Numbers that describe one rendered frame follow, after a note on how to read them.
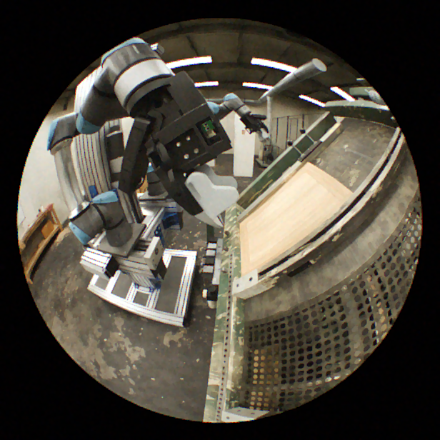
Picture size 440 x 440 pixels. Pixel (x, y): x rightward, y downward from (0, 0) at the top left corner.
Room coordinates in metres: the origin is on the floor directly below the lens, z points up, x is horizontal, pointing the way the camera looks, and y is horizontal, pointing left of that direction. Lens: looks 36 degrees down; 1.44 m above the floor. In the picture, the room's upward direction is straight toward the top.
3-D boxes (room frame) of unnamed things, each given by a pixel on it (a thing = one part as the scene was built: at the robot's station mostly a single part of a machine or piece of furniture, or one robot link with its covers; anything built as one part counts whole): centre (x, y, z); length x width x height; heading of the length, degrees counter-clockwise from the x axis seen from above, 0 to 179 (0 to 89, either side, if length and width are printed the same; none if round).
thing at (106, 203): (0.42, 0.49, 1.20); 0.13 x 0.12 x 0.14; 163
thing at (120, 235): (0.43, 0.49, 1.09); 0.15 x 0.15 x 0.10
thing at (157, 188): (0.92, 0.46, 1.09); 0.15 x 0.15 x 0.10
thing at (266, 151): (6.10, -2.00, 1.10); 1.37 x 0.70 x 2.20; 177
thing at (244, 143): (4.66, -0.74, 1.03); 0.61 x 0.58 x 2.05; 177
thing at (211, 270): (0.54, 0.05, 0.69); 0.50 x 0.14 x 0.24; 176
